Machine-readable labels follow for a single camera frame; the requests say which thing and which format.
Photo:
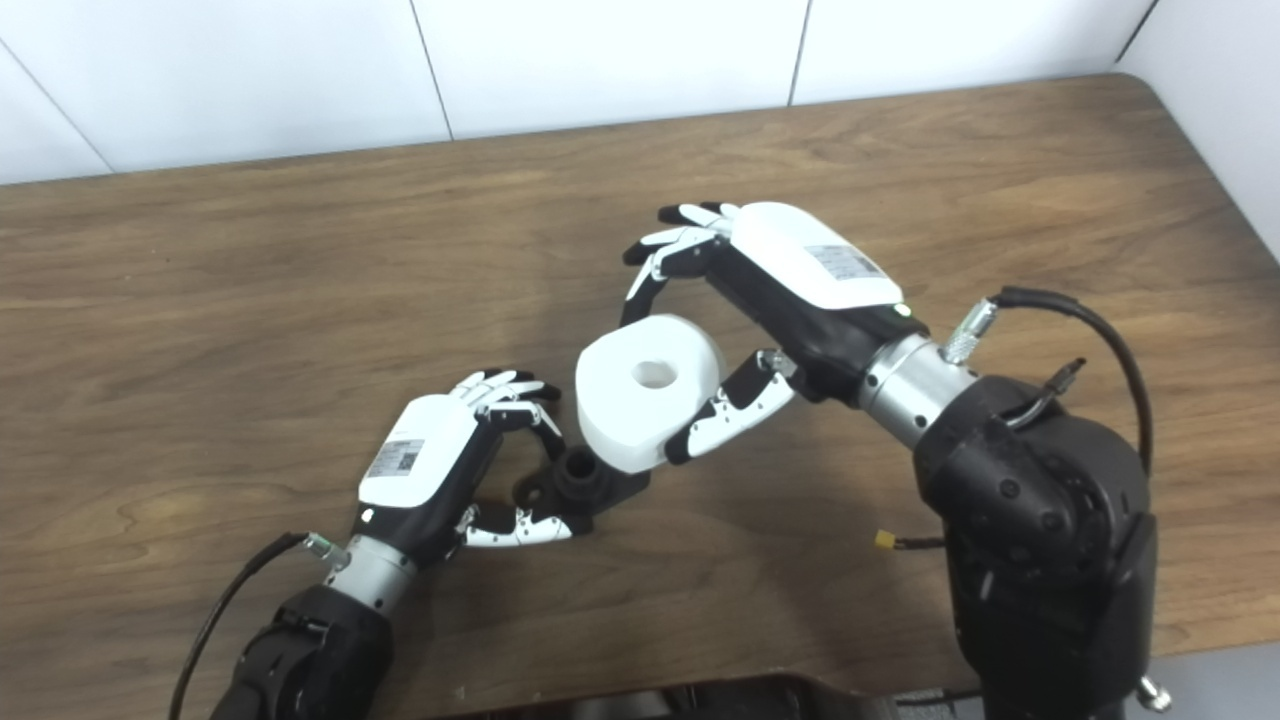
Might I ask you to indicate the silver round metal plug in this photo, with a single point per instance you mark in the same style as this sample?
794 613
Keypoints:
1155 694

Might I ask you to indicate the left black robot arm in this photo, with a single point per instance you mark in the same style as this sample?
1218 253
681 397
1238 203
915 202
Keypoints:
310 650

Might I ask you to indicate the round white plastic piece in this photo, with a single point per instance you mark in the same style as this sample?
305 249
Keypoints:
620 400

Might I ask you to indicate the black flanged holder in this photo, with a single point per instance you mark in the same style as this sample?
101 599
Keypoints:
585 482

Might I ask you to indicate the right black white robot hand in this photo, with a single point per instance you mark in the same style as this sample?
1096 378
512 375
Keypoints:
810 270

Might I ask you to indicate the black robot torso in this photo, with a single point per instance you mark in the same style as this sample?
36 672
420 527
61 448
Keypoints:
720 700

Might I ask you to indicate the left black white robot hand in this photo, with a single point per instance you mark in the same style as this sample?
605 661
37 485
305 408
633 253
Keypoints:
415 460

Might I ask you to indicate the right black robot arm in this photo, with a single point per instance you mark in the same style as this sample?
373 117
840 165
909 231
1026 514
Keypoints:
1040 530

